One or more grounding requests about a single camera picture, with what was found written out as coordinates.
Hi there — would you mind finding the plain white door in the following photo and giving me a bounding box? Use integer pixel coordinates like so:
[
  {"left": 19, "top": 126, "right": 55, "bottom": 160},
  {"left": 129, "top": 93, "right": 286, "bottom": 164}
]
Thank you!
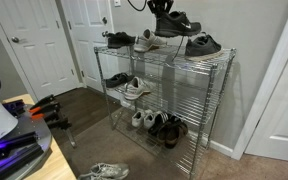
[{"left": 245, "top": 26, "right": 288, "bottom": 164}]

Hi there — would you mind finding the white door frame trim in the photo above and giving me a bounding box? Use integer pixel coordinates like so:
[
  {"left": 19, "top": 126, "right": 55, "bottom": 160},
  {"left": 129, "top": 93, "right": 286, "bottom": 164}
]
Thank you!
[{"left": 231, "top": 0, "right": 288, "bottom": 161}]

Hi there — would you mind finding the light grey running sneaker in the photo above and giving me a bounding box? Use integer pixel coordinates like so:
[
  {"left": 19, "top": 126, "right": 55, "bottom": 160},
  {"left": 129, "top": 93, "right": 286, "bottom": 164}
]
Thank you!
[{"left": 77, "top": 162, "right": 131, "bottom": 180}]

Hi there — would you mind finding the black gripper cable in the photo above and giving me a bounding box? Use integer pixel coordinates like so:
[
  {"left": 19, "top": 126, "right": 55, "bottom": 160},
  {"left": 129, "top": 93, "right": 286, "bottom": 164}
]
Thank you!
[{"left": 127, "top": 0, "right": 149, "bottom": 12}]

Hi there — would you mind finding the black striped slide sandal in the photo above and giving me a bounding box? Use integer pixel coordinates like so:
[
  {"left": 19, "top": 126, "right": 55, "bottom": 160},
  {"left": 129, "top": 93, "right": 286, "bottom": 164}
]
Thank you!
[{"left": 147, "top": 111, "right": 170, "bottom": 137}]

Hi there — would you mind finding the brown sandal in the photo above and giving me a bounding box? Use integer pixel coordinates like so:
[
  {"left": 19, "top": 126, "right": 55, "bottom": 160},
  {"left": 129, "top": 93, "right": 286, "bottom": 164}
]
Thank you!
[
  {"left": 164, "top": 116, "right": 189, "bottom": 149},
  {"left": 156, "top": 120, "right": 174, "bottom": 145}
]

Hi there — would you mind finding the grey white sneaker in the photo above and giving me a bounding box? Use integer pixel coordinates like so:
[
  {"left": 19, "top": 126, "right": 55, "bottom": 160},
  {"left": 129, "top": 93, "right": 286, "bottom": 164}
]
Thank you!
[{"left": 133, "top": 28, "right": 168, "bottom": 54}]

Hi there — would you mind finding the white panel door with deadbolt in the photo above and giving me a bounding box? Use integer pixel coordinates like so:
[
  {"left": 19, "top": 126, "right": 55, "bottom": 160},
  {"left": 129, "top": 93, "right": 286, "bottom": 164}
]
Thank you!
[{"left": 61, "top": 0, "right": 120, "bottom": 93}]

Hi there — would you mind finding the black aluminium extrusion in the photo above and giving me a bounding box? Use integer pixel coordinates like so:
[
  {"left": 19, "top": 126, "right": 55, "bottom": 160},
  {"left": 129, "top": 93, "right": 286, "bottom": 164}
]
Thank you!
[
  {"left": 0, "top": 131, "right": 40, "bottom": 160},
  {"left": 0, "top": 143, "right": 45, "bottom": 180}
]

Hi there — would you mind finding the black slip-on shoe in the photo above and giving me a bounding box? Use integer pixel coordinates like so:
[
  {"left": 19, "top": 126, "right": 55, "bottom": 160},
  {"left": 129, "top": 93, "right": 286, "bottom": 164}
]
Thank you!
[{"left": 105, "top": 72, "right": 135, "bottom": 89}]

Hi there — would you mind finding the chrome wire shoe rack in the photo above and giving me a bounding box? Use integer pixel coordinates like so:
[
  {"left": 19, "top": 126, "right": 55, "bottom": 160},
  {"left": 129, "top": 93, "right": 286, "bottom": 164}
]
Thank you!
[{"left": 93, "top": 44, "right": 237, "bottom": 179}]

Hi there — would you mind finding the round grey base plate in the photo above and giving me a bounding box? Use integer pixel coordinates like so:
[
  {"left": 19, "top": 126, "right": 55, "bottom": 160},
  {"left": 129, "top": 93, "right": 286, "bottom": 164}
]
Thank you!
[{"left": 0, "top": 104, "right": 54, "bottom": 180}]

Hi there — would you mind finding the white panel door silver knob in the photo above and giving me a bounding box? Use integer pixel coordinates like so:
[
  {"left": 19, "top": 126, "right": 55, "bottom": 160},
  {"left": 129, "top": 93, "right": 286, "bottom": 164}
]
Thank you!
[{"left": 0, "top": 0, "right": 80, "bottom": 100}]

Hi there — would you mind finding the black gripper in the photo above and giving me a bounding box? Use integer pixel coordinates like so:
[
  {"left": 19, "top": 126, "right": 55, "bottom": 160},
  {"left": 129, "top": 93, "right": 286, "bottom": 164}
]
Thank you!
[{"left": 146, "top": 0, "right": 175, "bottom": 18}]

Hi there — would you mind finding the white baseboard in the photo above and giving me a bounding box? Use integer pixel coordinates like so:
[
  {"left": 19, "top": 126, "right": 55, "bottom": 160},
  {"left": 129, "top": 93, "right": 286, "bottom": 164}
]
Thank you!
[{"left": 187, "top": 131, "right": 234, "bottom": 158}]

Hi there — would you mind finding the black low shoe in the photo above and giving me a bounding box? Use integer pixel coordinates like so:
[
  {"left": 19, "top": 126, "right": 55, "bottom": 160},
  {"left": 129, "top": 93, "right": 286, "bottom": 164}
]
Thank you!
[{"left": 105, "top": 31, "right": 137, "bottom": 50}]

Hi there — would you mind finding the grey sneaker red accent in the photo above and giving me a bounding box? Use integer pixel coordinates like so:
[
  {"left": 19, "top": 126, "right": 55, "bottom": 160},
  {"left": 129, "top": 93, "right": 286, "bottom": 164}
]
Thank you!
[{"left": 123, "top": 76, "right": 153, "bottom": 101}]

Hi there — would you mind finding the black bar clamp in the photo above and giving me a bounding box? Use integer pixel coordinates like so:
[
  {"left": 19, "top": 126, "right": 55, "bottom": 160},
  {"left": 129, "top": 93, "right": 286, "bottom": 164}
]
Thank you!
[
  {"left": 46, "top": 118, "right": 73, "bottom": 130},
  {"left": 30, "top": 94, "right": 56, "bottom": 108}
]

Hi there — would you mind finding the orange handled clamp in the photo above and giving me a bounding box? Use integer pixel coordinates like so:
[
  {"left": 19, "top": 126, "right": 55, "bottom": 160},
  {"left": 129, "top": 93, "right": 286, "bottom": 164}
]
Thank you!
[
  {"left": 28, "top": 101, "right": 61, "bottom": 115},
  {"left": 30, "top": 111, "right": 68, "bottom": 123}
]

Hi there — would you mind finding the black sneaker white sole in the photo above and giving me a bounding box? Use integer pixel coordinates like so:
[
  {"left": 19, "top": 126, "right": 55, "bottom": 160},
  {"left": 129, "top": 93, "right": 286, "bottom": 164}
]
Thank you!
[{"left": 184, "top": 32, "right": 224, "bottom": 62}]

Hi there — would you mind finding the purple lit black bracket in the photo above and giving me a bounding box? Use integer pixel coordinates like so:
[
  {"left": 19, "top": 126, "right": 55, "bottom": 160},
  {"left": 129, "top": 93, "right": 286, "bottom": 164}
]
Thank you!
[{"left": 2, "top": 99, "right": 25, "bottom": 118}]

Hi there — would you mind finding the small white sneaker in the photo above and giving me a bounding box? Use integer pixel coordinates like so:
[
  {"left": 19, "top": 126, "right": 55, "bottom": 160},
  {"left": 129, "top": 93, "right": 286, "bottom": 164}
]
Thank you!
[
  {"left": 131, "top": 110, "right": 147, "bottom": 128},
  {"left": 143, "top": 109, "right": 158, "bottom": 130}
]

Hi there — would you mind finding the black nike sneaker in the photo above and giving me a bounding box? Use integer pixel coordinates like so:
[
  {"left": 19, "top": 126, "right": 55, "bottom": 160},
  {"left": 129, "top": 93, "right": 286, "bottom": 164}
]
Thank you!
[{"left": 154, "top": 10, "right": 202, "bottom": 63}]

